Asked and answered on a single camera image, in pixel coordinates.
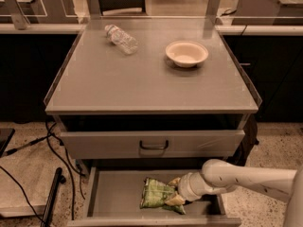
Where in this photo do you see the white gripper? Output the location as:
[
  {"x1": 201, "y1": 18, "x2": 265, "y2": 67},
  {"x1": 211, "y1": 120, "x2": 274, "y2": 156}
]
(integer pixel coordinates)
[{"x1": 165, "y1": 172, "x2": 217, "y2": 206}]

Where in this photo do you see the green jalapeno chip bag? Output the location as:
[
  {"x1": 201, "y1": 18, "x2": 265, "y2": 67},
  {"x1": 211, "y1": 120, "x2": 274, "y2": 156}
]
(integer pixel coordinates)
[{"x1": 140, "y1": 178, "x2": 186, "y2": 215}]

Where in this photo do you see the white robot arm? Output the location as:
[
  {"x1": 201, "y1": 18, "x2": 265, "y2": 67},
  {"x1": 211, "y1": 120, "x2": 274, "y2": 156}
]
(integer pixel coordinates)
[{"x1": 165, "y1": 159, "x2": 303, "y2": 227}]

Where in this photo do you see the grey top drawer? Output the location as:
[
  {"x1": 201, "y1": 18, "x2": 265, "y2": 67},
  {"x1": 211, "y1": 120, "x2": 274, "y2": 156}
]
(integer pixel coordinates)
[{"x1": 61, "y1": 130, "x2": 245, "y2": 159}]

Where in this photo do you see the open grey middle drawer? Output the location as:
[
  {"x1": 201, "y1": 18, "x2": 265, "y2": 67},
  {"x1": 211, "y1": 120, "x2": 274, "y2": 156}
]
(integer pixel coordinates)
[{"x1": 67, "y1": 167, "x2": 241, "y2": 227}]

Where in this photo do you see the grey drawer cabinet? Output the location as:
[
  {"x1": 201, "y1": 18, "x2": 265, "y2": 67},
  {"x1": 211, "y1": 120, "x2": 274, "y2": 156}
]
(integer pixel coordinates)
[{"x1": 43, "y1": 16, "x2": 263, "y2": 227}]

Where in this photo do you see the black bar on floor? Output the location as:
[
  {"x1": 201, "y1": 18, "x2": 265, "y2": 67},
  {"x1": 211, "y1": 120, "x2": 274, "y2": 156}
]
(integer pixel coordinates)
[{"x1": 40, "y1": 167, "x2": 65, "y2": 227}]

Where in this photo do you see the white paper bowl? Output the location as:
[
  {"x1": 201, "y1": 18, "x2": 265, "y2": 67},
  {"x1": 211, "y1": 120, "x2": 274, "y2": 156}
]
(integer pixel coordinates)
[{"x1": 166, "y1": 41, "x2": 208, "y2": 68}]

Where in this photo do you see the clear plastic water bottle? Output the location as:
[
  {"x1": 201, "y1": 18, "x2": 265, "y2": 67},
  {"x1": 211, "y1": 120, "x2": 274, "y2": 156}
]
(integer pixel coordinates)
[{"x1": 104, "y1": 25, "x2": 138, "y2": 55}]

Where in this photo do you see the dark device at left edge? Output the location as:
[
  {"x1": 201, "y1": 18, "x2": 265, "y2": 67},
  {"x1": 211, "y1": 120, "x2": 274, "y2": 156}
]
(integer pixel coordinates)
[{"x1": 0, "y1": 128, "x2": 15, "y2": 157}]

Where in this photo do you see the black drawer handle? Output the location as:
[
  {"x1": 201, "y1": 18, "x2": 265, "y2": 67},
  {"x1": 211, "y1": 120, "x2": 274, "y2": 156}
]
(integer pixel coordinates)
[{"x1": 139, "y1": 140, "x2": 169, "y2": 150}]

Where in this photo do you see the black floor cable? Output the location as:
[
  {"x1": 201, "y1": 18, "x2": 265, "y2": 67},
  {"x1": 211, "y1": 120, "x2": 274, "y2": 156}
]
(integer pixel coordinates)
[{"x1": 0, "y1": 120, "x2": 87, "y2": 225}]

